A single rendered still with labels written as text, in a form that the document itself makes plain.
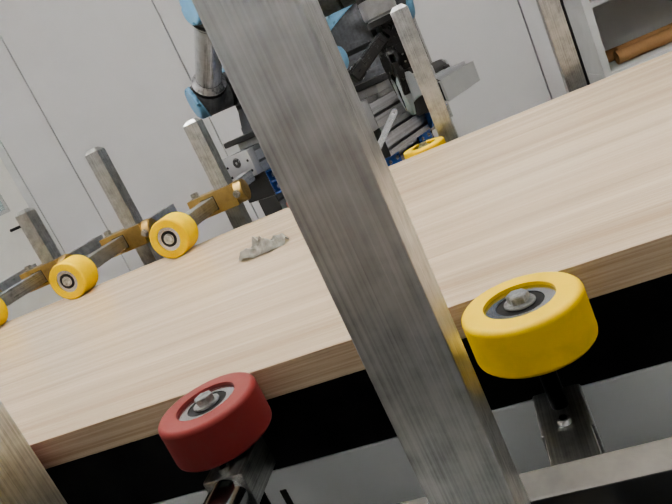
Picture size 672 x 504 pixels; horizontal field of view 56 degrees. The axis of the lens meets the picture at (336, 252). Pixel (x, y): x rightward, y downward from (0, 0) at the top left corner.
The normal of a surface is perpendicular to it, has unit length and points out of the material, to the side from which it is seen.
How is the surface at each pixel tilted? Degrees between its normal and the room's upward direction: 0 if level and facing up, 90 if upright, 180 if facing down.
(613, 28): 90
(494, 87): 90
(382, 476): 90
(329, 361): 90
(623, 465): 0
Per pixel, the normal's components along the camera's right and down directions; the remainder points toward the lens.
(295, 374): -0.17, 0.33
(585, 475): -0.40, -0.88
